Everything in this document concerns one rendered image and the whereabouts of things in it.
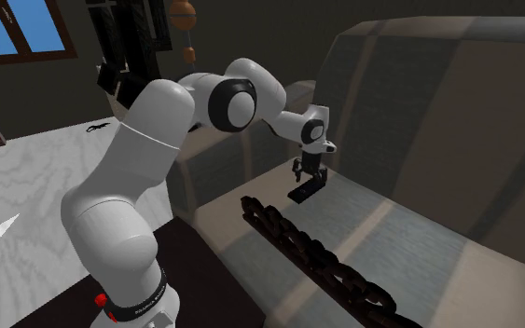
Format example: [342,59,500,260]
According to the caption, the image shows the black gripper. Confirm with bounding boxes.
[291,151,329,189]

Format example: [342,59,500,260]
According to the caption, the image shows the black flat rectangular device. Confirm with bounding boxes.
[287,178,327,205]

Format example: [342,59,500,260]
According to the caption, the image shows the grey beige sofa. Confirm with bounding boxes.
[166,16,525,328]

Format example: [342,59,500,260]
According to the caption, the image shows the dark robot stand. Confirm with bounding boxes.
[9,216,269,328]

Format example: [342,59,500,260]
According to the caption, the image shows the brown hanging ornament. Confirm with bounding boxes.
[168,0,199,65]

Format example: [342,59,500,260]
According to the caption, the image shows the black rack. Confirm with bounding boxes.
[84,0,174,111]

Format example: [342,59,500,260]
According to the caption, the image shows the small black glasses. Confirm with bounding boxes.
[85,120,112,134]

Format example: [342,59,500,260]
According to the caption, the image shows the brown framed window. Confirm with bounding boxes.
[0,0,78,68]

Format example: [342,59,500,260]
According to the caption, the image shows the dark brown chain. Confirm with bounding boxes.
[240,195,423,328]

